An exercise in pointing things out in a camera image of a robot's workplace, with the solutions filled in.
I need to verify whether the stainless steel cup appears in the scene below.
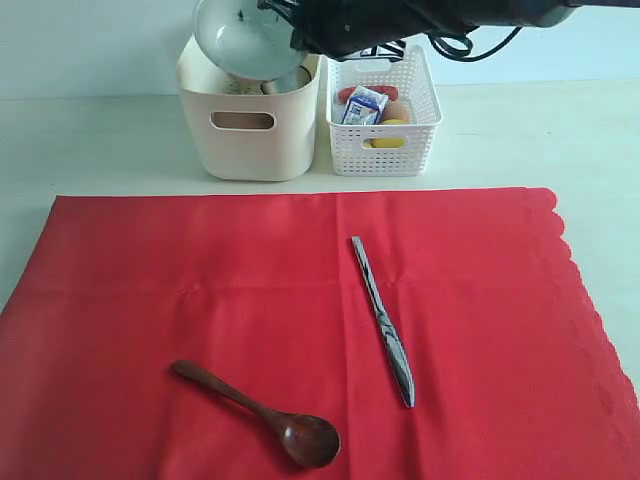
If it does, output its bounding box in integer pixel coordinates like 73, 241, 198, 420
260, 65, 312, 95

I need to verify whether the cream plastic bin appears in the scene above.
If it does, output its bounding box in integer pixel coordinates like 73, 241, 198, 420
176, 38, 321, 182

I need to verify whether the blue white milk carton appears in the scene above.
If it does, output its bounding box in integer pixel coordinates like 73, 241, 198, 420
338, 86, 389, 126

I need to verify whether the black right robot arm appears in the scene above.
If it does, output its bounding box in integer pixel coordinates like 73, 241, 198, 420
290, 0, 577, 59

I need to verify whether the brown egg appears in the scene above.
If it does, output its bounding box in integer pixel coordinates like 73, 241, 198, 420
381, 102, 410, 123

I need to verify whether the silver table knife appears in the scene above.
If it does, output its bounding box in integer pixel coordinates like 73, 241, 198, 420
351, 236, 416, 409

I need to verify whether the red sausage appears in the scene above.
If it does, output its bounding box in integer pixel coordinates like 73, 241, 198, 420
337, 85, 399, 104

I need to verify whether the red table cloth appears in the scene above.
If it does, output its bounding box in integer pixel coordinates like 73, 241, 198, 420
1, 188, 639, 479

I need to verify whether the white perforated plastic basket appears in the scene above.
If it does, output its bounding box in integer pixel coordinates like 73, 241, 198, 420
326, 46, 442, 177

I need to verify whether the brown wooden plate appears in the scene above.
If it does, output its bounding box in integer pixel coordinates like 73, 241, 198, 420
211, 80, 275, 130

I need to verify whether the yellow lemon piece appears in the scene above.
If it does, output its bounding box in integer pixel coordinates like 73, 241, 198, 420
363, 119, 407, 149

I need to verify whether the dark wooden spoon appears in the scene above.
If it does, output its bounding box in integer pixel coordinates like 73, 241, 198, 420
171, 360, 342, 469

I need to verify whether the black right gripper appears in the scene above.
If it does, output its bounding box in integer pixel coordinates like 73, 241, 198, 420
290, 0, 450, 59

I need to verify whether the white ceramic bowl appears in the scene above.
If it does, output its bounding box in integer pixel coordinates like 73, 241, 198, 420
193, 0, 308, 82

